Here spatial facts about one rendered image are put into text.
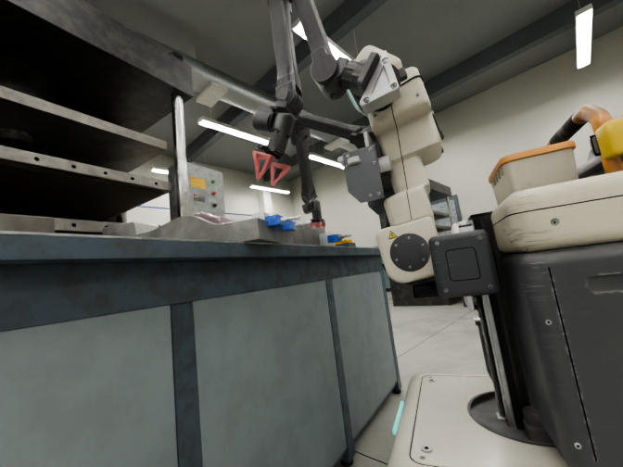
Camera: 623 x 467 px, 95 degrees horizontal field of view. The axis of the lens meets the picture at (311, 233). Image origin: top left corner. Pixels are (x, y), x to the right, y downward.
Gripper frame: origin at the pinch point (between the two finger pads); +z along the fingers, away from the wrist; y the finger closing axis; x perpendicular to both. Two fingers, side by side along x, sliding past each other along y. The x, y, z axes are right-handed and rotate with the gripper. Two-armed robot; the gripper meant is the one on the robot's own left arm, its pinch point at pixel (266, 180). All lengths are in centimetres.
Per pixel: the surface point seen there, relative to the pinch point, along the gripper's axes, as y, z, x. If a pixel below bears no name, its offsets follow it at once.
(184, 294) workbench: 26.3, 30.7, 7.4
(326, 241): -32.1, 13.7, 12.1
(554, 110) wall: -608, -337, 158
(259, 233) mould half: 12.7, 14.4, 11.8
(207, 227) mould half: 15.0, 17.5, -2.7
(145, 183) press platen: -22, 15, -87
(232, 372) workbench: 15, 48, 18
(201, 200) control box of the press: -60, 17, -86
